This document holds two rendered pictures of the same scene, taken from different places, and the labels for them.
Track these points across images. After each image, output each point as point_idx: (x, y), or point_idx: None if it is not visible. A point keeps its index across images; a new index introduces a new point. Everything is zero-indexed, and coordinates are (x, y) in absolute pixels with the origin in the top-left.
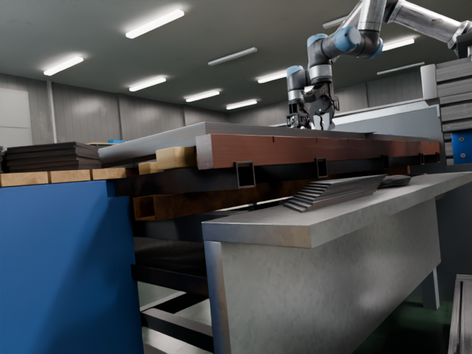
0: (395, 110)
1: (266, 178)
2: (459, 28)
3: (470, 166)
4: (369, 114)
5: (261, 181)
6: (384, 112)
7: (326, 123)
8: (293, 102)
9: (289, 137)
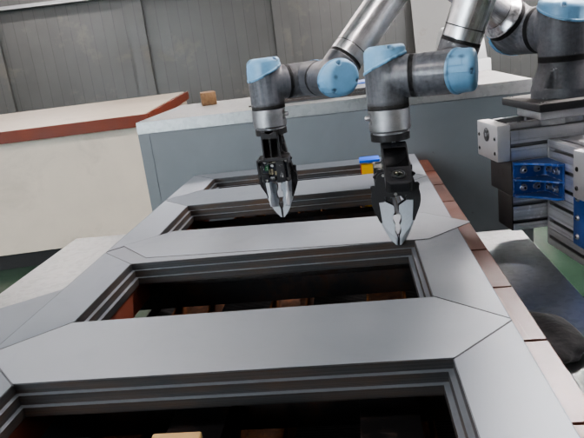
0: (361, 104)
1: (436, 413)
2: (512, 11)
3: (467, 195)
4: (318, 106)
5: (423, 419)
6: (344, 105)
7: (406, 220)
8: (272, 136)
9: (581, 391)
